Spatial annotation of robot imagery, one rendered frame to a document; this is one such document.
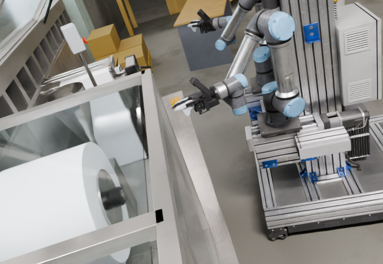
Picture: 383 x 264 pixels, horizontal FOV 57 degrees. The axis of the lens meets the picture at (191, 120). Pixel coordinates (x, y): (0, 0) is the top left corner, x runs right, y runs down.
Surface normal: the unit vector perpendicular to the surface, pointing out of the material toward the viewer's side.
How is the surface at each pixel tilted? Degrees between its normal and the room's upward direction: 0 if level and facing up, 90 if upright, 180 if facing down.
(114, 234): 0
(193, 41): 90
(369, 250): 0
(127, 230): 0
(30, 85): 90
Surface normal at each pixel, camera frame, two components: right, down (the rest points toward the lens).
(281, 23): 0.33, 0.28
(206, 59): -0.14, 0.55
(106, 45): 0.09, 0.50
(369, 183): -0.27, -0.82
